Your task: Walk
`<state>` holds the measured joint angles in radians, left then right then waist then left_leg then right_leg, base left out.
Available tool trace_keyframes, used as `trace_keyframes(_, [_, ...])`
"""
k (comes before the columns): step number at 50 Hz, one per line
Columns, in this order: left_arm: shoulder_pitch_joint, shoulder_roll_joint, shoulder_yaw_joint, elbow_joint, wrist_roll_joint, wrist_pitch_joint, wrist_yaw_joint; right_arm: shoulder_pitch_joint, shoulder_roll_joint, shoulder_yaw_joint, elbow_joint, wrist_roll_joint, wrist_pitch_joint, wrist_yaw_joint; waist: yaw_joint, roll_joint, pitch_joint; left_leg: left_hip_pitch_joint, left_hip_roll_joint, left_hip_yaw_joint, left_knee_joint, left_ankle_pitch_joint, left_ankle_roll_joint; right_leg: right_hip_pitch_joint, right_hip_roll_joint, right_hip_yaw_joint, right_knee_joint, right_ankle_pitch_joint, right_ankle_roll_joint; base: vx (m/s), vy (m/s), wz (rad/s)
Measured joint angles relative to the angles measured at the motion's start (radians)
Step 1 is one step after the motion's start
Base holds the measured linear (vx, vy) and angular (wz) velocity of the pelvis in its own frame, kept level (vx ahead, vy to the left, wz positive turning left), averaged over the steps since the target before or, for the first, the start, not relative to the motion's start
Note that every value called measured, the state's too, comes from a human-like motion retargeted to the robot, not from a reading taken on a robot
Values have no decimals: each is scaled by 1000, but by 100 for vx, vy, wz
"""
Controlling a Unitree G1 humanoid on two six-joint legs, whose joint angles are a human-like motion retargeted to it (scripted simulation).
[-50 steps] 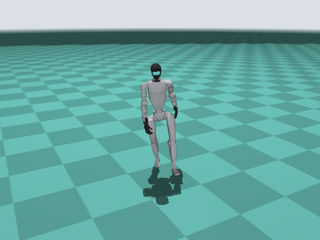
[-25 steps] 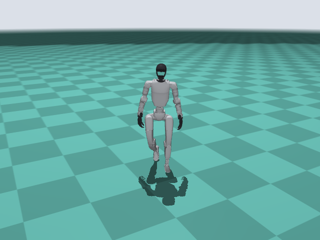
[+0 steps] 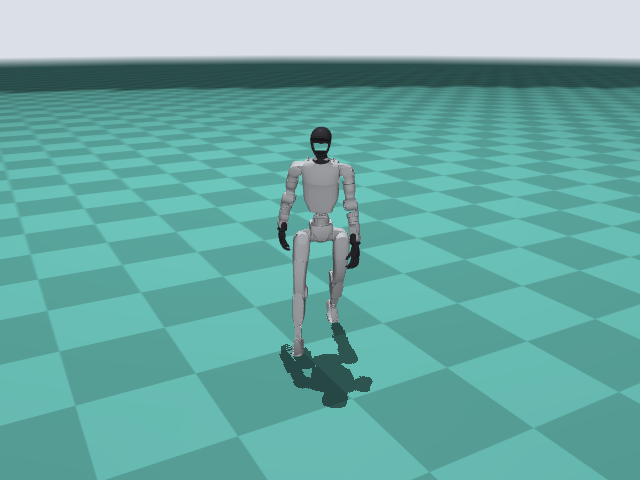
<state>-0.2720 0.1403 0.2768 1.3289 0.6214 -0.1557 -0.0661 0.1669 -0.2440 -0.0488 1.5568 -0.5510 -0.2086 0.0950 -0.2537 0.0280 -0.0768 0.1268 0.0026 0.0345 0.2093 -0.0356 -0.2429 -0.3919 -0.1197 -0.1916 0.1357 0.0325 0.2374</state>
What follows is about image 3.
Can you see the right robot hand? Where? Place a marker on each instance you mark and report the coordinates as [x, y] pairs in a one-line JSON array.
[[281, 235]]

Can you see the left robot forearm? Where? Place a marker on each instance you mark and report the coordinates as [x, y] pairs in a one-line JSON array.
[[353, 223]]

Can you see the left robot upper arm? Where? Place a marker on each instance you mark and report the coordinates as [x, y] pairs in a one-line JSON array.
[[347, 172]]

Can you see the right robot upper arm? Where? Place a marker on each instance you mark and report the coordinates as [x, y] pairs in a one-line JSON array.
[[294, 172]]

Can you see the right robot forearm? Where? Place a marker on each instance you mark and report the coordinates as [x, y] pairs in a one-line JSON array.
[[284, 212]]

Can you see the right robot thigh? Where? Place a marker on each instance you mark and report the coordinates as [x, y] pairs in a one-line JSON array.
[[301, 250]]

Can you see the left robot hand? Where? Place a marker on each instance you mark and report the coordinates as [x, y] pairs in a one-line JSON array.
[[355, 252]]

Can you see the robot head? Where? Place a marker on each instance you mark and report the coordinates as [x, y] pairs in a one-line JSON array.
[[320, 135]]

